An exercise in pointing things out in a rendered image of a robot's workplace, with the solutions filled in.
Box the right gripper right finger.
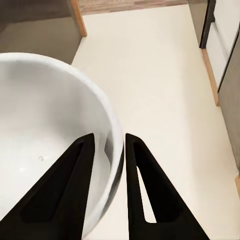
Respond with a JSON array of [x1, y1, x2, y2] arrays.
[[125, 133, 210, 240]]

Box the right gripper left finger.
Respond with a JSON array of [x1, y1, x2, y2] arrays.
[[0, 133, 95, 240]]

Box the coffee cup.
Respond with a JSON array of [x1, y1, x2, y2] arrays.
[[0, 52, 125, 240]]

